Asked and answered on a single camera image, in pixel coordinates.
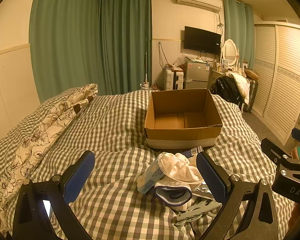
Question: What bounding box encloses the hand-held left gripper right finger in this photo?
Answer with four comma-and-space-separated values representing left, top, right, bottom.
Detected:
195, 151, 287, 240

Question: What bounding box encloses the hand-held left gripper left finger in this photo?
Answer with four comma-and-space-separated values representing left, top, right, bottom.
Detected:
12, 151, 95, 240

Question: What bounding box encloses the silver foil packet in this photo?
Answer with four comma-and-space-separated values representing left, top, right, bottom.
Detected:
190, 180, 214, 200

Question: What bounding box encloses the blue packet with barcode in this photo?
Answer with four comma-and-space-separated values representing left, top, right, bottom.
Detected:
182, 147, 204, 159

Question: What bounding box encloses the white cloth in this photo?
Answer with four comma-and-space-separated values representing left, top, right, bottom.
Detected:
157, 152, 203, 183

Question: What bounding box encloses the grey plastic hanger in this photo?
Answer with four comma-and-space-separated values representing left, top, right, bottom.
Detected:
174, 200, 223, 228

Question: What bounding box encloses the brown cardboard box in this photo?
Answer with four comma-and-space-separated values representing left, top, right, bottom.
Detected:
144, 88, 223, 150

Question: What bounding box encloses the light blue tissue packet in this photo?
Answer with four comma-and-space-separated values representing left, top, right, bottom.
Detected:
137, 158, 165, 195

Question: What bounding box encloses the white louvered wardrobe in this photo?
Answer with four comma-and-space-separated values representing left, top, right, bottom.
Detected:
254, 21, 300, 145

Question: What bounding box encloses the brown hard suitcase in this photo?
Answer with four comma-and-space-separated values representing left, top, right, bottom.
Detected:
242, 77, 259, 113

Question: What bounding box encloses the floral patterned quilt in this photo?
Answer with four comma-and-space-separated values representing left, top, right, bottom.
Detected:
0, 83, 98, 235

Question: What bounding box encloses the white padded jacket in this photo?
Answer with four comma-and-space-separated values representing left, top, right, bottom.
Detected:
225, 72, 250, 104

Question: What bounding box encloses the brown woven box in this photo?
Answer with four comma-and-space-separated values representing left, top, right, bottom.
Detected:
245, 69, 259, 80

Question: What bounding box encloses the dark jacket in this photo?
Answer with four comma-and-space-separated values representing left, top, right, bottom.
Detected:
209, 76, 243, 105

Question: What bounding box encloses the white dressing table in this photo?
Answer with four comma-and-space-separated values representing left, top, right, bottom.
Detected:
208, 62, 248, 82

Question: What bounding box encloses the white ribbed suitcase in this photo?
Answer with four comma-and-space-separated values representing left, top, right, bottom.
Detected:
164, 69, 185, 91

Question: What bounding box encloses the silver small fridge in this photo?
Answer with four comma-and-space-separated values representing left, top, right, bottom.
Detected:
184, 60, 212, 90

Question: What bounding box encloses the white oval vanity mirror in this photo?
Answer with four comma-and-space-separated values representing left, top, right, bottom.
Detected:
221, 39, 240, 67

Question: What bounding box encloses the clear plastic bag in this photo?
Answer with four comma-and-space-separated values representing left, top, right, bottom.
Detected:
174, 53, 188, 68

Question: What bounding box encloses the green curtain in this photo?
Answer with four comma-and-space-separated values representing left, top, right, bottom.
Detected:
29, 0, 102, 103
222, 0, 255, 73
99, 0, 153, 95

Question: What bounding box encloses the white mop pole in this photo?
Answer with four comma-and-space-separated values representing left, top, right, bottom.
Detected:
140, 37, 150, 89

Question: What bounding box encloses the white air conditioner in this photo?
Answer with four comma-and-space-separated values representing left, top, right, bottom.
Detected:
175, 0, 223, 12

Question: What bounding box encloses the black wall television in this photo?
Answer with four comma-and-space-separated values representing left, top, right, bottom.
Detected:
184, 26, 222, 55

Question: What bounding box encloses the black wall cable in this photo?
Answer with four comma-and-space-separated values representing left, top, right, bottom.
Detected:
158, 42, 165, 67

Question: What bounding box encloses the air conditioner cable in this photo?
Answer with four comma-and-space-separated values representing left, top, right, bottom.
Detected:
216, 11, 224, 30

